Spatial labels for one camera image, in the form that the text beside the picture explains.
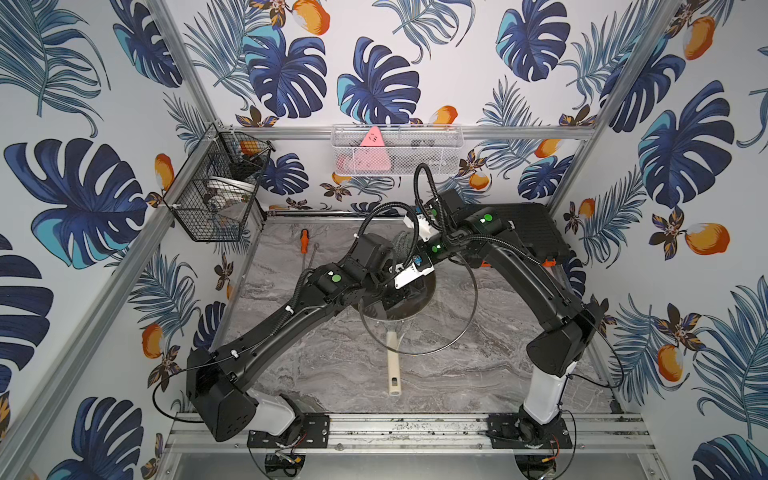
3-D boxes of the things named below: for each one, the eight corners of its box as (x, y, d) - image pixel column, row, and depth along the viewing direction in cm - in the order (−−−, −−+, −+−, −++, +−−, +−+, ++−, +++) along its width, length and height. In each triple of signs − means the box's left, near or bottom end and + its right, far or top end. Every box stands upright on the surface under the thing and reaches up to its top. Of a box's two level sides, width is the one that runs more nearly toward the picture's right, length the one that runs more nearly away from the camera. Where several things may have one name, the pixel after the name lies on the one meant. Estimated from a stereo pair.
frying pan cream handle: (388, 405, 81) (389, 392, 71) (386, 344, 91) (386, 325, 81) (399, 405, 81) (402, 392, 71) (396, 344, 91) (397, 325, 81)
